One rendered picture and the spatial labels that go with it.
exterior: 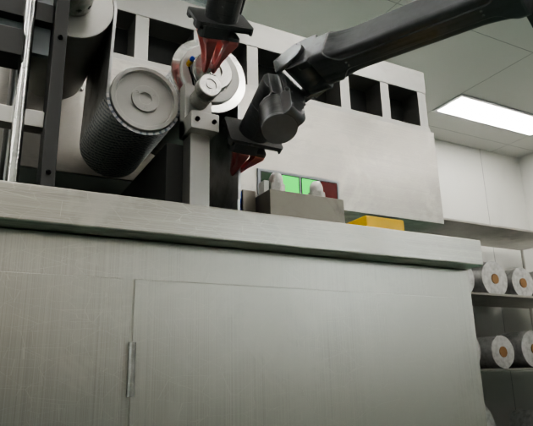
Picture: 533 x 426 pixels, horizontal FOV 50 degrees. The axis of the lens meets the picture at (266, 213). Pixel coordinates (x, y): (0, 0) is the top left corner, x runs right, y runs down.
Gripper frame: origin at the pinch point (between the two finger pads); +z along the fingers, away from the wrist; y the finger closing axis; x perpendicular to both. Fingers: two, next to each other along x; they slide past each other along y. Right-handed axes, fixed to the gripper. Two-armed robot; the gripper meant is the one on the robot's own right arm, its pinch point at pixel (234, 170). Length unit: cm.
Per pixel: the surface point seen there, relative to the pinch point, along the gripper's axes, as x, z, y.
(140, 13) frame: 59, 3, -11
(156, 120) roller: 4.2, -4.7, -15.8
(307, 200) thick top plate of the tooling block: -8.3, -2.5, 11.8
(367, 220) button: -28.3, -17.7, 6.8
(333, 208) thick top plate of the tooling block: -9.0, -2.1, 17.5
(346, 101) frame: 50, 8, 50
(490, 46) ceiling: 216, 31, 250
